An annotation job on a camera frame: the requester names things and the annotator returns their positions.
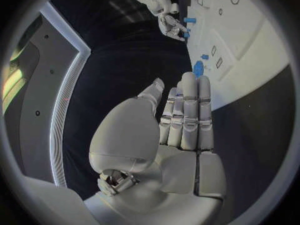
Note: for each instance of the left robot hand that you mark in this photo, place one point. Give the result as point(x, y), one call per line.
point(182, 165)

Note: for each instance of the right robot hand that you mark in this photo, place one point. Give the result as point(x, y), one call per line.
point(170, 25)

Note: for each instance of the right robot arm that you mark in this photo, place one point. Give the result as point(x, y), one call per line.
point(161, 1)

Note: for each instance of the white task board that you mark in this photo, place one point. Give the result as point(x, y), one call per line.
point(236, 41)

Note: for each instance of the small blue peg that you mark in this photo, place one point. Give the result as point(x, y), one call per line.
point(205, 56)

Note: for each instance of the blue gear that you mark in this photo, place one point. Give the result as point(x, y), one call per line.
point(198, 69)

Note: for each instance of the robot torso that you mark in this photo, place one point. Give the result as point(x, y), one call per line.
point(37, 90)

